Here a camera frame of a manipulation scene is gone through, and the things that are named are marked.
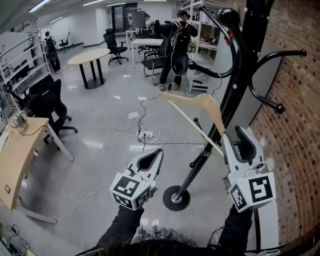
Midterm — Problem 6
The wooden clothes hanger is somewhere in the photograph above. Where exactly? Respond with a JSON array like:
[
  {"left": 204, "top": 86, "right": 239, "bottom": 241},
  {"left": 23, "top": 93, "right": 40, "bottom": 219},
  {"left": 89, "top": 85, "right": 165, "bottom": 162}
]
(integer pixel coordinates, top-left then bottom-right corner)
[{"left": 161, "top": 72, "right": 227, "bottom": 158}]

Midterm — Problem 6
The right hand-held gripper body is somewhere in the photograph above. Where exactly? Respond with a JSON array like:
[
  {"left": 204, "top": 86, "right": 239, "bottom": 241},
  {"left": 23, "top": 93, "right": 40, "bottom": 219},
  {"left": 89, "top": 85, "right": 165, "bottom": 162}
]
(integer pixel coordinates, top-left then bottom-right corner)
[{"left": 222, "top": 155, "right": 277, "bottom": 214}]

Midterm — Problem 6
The black mesh office chair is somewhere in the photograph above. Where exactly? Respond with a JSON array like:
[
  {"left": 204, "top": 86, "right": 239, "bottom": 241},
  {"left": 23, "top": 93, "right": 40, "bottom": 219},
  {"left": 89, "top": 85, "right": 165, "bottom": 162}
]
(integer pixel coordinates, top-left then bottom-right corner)
[{"left": 102, "top": 28, "right": 130, "bottom": 66}]

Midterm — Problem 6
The round wooden table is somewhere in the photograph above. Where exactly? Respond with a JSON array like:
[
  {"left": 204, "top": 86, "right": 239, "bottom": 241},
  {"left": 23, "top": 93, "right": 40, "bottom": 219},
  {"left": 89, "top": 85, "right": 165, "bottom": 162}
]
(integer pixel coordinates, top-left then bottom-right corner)
[{"left": 67, "top": 47, "right": 111, "bottom": 90}]

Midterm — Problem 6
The black visitor chair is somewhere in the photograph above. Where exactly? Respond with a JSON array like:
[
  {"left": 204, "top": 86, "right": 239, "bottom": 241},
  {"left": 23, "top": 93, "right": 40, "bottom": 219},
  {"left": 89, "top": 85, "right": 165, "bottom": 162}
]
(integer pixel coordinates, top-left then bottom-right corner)
[{"left": 140, "top": 37, "right": 168, "bottom": 79}]

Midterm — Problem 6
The person's patterned clothing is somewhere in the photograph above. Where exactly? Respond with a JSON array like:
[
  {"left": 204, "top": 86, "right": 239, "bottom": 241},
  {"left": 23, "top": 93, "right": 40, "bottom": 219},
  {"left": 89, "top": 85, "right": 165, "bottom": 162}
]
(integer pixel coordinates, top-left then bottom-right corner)
[{"left": 94, "top": 224, "right": 201, "bottom": 256}]

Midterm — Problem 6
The black padded office chair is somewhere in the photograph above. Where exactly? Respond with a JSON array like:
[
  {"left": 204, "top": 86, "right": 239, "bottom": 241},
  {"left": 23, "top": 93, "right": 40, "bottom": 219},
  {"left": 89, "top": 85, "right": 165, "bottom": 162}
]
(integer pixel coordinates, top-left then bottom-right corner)
[{"left": 25, "top": 78, "right": 79, "bottom": 146}]

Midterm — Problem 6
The person's right forearm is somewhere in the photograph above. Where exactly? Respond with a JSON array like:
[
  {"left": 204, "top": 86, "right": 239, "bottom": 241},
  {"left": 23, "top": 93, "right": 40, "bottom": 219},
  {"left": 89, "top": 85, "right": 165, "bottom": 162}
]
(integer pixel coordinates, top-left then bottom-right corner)
[{"left": 216, "top": 203, "right": 255, "bottom": 254}]

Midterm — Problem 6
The white rectangular table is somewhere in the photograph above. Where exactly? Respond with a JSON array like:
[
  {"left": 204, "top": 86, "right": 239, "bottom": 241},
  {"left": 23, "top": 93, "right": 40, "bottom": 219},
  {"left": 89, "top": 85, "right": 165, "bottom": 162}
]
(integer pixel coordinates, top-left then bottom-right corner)
[{"left": 130, "top": 38, "right": 165, "bottom": 69}]

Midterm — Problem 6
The small black office chair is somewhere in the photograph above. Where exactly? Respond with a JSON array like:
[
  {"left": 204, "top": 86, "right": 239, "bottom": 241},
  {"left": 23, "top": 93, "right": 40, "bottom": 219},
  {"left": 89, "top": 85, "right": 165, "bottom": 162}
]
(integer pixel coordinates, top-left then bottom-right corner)
[{"left": 58, "top": 31, "right": 71, "bottom": 53}]

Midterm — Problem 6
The white floor cable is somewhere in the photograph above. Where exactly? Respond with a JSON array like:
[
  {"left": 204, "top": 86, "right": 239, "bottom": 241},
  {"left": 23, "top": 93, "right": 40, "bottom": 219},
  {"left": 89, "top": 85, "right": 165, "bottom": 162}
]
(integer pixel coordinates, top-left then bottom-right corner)
[{"left": 59, "top": 183, "right": 112, "bottom": 219}]

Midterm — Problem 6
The black floor cable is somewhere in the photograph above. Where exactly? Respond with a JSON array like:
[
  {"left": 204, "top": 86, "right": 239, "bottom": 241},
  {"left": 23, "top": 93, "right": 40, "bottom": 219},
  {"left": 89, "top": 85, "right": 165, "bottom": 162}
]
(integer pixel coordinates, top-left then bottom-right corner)
[{"left": 113, "top": 93, "right": 176, "bottom": 152}]

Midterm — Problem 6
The black metal coat rack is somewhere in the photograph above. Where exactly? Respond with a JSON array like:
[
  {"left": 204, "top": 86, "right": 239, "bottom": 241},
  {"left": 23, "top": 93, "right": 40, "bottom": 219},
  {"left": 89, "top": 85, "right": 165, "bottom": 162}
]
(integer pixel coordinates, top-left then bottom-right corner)
[{"left": 162, "top": 0, "right": 308, "bottom": 212}]

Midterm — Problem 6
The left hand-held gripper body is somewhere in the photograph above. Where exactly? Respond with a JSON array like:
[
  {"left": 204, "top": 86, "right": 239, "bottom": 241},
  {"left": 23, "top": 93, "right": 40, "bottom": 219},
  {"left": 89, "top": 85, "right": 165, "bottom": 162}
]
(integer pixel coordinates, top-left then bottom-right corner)
[{"left": 108, "top": 166, "right": 159, "bottom": 212}]

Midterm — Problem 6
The black desk cable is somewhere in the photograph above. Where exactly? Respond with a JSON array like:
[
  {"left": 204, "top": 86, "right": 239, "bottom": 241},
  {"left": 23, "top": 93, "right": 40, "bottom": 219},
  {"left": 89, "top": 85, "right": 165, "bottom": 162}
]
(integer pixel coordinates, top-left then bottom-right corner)
[{"left": 21, "top": 124, "right": 48, "bottom": 137}]

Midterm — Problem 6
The black partition cabinet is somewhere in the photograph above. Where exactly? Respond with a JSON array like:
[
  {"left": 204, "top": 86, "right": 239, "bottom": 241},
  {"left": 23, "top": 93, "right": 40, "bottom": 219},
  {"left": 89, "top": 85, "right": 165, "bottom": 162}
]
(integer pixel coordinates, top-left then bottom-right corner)
[{"left": 111, "top": 5, "right": 146, "bottom": 33}]

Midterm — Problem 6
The steel kettle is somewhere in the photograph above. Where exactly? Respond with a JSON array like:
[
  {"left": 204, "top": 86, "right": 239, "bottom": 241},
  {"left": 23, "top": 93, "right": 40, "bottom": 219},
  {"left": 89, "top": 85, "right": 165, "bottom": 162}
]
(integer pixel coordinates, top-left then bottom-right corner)
[{"left": 11, "top": 109, "right": 29, "bottom": 134}]

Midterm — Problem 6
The wooden desk with white legs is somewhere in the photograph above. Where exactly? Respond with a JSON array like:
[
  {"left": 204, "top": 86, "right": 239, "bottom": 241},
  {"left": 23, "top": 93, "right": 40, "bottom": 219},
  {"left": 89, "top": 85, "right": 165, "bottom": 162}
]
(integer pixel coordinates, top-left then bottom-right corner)
[{"left": 0, "top": 115, "right": 76, "bottom": 211}]

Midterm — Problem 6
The person's left forearm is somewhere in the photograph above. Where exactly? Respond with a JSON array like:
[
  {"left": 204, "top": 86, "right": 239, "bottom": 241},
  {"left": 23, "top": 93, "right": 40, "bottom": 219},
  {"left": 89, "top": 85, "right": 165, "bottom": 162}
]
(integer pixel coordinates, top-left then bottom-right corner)
[{"left": 96, "top": 205, "right": 145, "bottom": 252}]

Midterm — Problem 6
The white shelf with boxes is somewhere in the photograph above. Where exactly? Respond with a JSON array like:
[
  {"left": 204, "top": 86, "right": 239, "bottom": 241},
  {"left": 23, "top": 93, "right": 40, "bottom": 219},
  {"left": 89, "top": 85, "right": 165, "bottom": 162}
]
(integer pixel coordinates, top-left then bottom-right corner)
[{"left": 179, "top": 0, "right": 227, "bottom": 94}]

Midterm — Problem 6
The white power strip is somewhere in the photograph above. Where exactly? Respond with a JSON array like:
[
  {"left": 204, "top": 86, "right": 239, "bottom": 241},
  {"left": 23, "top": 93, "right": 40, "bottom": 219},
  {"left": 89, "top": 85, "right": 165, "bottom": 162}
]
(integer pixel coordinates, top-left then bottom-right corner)
[{"left": 135, "top": 130, "right": 154, "bottom": 141}]

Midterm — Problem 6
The white shelf with black items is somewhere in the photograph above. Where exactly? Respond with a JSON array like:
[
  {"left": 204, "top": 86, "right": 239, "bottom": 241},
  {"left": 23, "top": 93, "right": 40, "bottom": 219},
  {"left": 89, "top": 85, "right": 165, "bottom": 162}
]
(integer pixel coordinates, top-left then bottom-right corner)
[{"left": 0, "top": 26, "right": 53, "bottom": 107}]

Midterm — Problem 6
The grey panel board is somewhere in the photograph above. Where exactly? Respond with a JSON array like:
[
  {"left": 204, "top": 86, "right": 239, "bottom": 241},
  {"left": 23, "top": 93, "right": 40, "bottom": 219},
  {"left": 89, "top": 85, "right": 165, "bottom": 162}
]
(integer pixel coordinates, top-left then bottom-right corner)
[{"left": 213, "top": 37, "right": 284, "bottom": 129}]

